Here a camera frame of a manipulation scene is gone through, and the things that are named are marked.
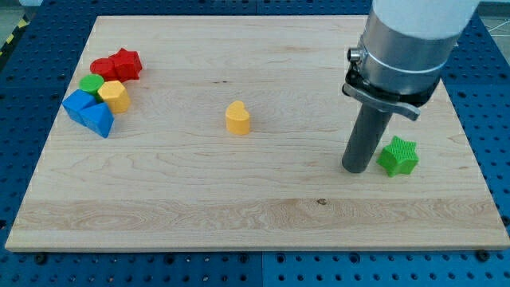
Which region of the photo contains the blue triangle block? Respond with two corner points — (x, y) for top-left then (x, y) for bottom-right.
(80, 103), (114, 138)

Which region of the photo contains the red star block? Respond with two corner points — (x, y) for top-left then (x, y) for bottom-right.
(108, 48), (143, 82)

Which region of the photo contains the yellow heart block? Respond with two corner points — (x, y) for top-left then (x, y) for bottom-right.
(225, 100), (250, 136)

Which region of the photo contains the green star block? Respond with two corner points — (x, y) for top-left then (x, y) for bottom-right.
(376, 136), (419, 177)

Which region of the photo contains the blue cube block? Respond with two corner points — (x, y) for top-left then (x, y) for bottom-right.
(62, 89), (97, 126)

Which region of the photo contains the red cylinder block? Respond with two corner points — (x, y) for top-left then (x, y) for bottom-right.
(89, 58), (118, 81)

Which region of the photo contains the wooden board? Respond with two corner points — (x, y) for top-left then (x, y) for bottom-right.
(6, 16), (509, 252)

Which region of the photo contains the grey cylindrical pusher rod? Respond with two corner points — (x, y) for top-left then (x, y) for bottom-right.
(341, 104), (392, 173)

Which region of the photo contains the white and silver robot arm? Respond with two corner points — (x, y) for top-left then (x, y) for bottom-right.
(343, 0), (480, 120)

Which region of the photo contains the yellow hexagon block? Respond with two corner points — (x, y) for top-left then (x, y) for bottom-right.
(98, 81), (131, 114)

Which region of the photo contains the green cylinder block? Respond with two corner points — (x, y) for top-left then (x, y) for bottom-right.
(79, 73), (104, 103)

